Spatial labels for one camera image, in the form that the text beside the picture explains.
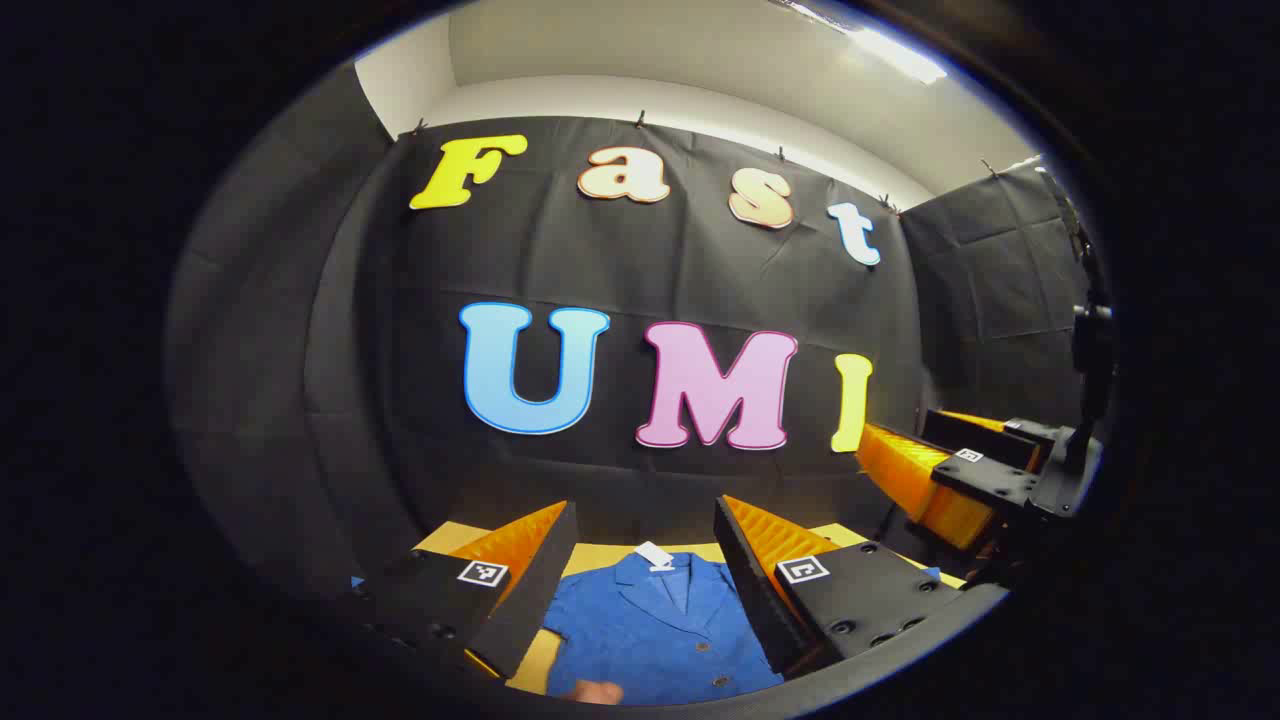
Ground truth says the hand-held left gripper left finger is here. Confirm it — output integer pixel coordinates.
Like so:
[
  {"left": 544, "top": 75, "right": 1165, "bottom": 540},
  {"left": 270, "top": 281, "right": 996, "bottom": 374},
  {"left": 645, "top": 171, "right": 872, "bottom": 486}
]
[{"left": 350, "top": 500, "right": 579, "bottom": 681}]

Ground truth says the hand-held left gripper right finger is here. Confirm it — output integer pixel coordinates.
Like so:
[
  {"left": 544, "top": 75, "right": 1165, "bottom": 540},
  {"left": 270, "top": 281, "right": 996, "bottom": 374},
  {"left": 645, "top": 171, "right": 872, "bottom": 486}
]
[{"left": 712, "top": 494, "right": 963, "bottom": 679}]

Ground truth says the blue collared shirt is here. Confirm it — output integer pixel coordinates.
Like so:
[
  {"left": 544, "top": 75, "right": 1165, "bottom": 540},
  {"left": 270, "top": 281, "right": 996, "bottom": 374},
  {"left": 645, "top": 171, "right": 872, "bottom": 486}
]
[{"left": 540, "top": 541, "right": 786, "bottom": 706}]

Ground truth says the black backdrop cloth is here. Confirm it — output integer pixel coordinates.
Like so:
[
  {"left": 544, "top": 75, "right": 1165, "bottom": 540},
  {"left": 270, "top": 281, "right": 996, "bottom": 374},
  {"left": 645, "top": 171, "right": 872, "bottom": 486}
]
[{"left": 165, "top": 65, "right": 1096, "bottom": 601}]

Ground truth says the ceiling light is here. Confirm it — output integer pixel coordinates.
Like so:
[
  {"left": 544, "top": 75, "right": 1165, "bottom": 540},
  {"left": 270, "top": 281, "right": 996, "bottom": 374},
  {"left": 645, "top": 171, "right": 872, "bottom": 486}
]
[{"left": 780, "top": 0, "right": 949, "bottom": 85}]

